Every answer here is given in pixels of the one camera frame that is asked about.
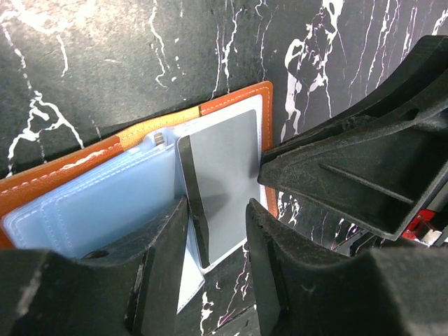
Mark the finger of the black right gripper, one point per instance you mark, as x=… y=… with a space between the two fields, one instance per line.
x=378 y=163

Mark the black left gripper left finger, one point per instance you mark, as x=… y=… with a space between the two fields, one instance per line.
x=130 y=287

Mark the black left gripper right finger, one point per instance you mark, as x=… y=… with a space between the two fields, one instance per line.
x=302 y=288

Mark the dark card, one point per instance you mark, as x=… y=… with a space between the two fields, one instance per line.
x=219 y=161

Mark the brown leather card holder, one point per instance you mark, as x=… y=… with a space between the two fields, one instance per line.
x=95 y=196

